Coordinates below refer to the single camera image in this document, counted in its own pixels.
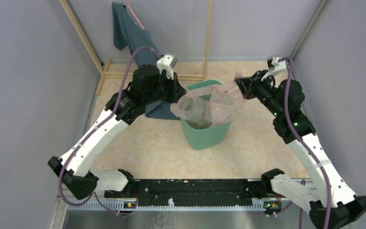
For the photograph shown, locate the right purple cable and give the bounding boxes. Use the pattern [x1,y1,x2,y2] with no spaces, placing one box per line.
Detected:
[277,57,333,229]

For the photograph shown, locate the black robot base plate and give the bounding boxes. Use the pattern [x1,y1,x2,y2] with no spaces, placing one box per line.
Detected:
[104,179,277,207]

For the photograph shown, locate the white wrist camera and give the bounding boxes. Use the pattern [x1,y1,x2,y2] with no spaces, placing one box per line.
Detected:
[156,53,177,80]
[261,56,287,81]

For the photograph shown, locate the grey slotted cable duct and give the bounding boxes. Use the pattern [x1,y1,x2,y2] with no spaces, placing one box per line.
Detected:
[68,198,276,211]

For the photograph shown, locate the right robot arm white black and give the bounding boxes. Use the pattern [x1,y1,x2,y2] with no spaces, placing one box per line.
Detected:
[234,70,366,229]

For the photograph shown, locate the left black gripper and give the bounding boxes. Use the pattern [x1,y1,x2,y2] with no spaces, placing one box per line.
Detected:
[144,70,187,105]

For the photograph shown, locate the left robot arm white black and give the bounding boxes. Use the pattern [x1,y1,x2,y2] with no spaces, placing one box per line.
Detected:
[48,64,186,200]

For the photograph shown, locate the pink plastic trash bag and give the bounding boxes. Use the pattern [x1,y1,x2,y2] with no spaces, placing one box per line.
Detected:
[170,80,245,129]

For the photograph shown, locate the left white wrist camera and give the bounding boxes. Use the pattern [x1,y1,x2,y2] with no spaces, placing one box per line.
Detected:
[156,53,177,80]

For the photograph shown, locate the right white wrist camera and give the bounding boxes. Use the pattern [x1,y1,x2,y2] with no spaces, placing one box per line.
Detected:
[261,56,287,81]

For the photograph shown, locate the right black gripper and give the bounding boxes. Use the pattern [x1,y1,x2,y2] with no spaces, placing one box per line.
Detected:
[234,69,283,117]

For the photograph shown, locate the wooden clothes rack frame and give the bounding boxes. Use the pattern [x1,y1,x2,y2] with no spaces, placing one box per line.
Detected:
[59,0,213,96]

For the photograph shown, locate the green plastic trash bin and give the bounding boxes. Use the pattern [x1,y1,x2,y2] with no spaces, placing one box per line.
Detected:
[181,80,232,150]

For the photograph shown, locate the dark teal hanging cloth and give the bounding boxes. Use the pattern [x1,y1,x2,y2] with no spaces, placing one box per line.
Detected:
[112,2,180,121]

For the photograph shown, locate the pink clothes hanger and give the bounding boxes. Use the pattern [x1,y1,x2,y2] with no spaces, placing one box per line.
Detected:
[124,0,145,30]

